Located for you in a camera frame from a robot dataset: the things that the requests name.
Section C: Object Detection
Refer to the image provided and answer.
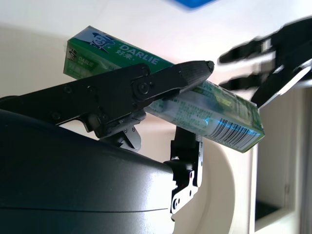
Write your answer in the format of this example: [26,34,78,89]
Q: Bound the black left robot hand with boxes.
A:
[216,16,312,109]

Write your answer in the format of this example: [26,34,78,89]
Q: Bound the blue plastic tray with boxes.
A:
[168,0,220,10]

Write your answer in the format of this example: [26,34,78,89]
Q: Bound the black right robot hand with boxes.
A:
[0,59,215,234]

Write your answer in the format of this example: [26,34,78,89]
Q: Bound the green toothpaste box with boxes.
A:
[62,25,265,154]

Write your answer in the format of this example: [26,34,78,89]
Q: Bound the white furniture frame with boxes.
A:
[252,86,312,234]

